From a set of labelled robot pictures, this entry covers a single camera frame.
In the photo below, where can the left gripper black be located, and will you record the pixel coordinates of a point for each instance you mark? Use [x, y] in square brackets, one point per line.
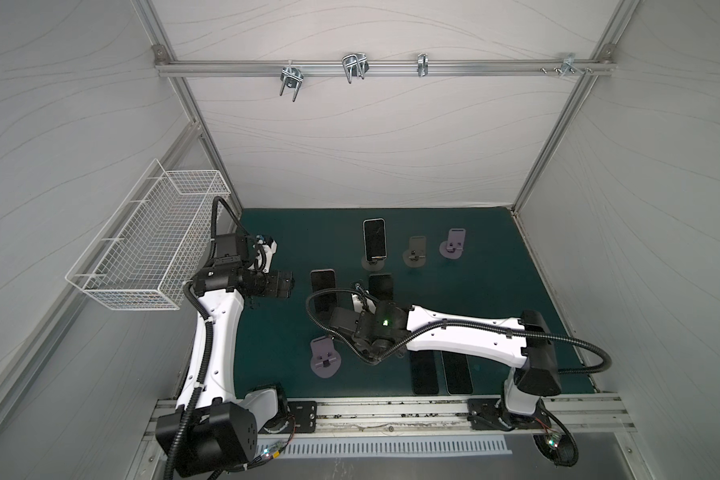
[271, 290]

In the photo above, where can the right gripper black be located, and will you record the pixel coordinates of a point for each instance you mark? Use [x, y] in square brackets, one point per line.
[343, 319]

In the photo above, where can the phone from lilac back stand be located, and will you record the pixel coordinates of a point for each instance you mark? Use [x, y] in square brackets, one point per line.
[424, 377]

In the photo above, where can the phone from grey stand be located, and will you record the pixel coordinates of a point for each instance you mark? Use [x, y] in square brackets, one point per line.
[457, 373]

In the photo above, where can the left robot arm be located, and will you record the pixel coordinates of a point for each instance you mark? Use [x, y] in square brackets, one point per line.
[212, 430]

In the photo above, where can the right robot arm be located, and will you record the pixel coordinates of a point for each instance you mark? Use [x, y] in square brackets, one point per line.
[524, 344]

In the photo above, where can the phone on wooden stand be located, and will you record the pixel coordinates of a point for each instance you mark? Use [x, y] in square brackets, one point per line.
[381, 286]

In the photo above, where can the lilac front phone stand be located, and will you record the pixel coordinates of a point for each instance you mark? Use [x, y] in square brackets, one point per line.
[325, 361]

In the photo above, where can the lilac phone stand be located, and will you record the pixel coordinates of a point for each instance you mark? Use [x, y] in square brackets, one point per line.
[453, 246]
[325, 361]

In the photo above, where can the white round phone stand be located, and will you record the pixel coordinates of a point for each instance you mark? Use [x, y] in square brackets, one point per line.
[372, 265]

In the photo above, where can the pink phone on black stand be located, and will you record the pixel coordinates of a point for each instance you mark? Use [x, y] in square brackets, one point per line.
[325, 303]

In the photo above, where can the grey round phone stand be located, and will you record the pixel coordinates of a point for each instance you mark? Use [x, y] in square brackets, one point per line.
[415, 256]

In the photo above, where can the phone on white stand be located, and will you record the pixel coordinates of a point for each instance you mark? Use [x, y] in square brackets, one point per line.
[374, 233]

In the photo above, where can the lilac back phone stand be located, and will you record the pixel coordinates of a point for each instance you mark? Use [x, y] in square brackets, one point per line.
[453, 246]

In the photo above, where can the green table mat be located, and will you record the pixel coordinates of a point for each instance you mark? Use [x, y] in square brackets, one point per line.
[494, 278]

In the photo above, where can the metal clamp on crossbar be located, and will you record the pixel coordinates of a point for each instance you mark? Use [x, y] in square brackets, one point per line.
[291, 79]

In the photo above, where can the metal u-bolt on crossbar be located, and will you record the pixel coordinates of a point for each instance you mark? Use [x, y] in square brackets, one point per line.
[355, 65]

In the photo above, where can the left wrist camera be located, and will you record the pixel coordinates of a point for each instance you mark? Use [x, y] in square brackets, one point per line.
[265, 248]

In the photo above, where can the white wire basket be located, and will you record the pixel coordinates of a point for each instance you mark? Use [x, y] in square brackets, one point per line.
[152, 244]

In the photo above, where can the aluminium front rail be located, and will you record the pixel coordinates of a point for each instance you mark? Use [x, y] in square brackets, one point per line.
[447, 415]

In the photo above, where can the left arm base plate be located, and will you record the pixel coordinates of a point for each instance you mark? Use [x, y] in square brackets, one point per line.
[299, 417]

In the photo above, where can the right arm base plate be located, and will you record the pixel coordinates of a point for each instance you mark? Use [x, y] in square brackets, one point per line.
[492, 414]

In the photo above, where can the white slotted cable duct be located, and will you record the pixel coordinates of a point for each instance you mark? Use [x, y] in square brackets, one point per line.
[397, 447]

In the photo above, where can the aluminium crossbar rail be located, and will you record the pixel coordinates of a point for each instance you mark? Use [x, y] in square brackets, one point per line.
[377, 68]

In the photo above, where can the small metal bracket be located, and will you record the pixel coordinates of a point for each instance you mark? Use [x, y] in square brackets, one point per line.
[422, 65]

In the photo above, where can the metal bracket with bolts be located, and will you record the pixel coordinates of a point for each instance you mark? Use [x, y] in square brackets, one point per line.
[567, 67]

